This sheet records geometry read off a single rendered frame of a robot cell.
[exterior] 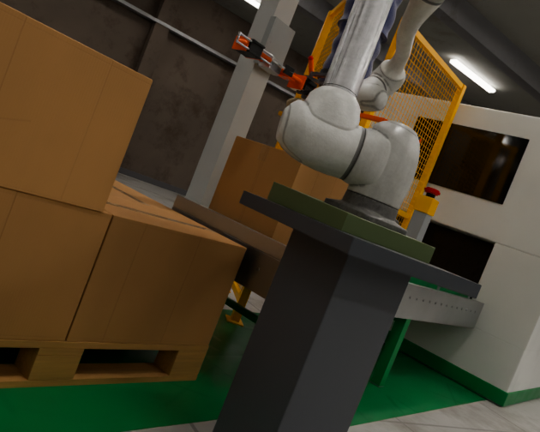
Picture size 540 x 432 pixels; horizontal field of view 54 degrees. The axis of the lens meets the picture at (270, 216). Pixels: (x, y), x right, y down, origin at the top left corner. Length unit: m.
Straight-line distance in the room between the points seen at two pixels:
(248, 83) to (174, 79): 7.95
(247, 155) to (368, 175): 0.95
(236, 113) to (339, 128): 1.96
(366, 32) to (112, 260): 0.98
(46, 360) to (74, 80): 0.80
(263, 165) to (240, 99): 1.19
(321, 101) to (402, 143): 0.24
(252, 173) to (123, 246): 0.77
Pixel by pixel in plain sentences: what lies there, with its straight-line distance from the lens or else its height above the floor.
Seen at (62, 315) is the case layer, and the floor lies 0.22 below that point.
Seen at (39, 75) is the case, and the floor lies 0.83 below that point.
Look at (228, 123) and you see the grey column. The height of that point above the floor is 1.07.
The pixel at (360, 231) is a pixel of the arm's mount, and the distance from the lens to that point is 1.31.
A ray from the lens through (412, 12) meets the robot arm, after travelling 1.80.
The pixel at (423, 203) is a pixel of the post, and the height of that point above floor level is 0.96.
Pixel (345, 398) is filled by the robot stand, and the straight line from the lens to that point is 1.51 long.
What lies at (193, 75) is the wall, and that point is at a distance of 11.40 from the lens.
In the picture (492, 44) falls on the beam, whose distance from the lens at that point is 8.12.
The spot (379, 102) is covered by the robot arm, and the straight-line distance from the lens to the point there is 2.00.
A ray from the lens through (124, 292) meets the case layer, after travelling 1.71.
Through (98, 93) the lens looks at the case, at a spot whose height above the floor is 0.85.
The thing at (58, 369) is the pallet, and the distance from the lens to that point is 1.73.
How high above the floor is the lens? 0.77
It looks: 3 degrees down
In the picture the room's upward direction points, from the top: 22 degrees clockwise
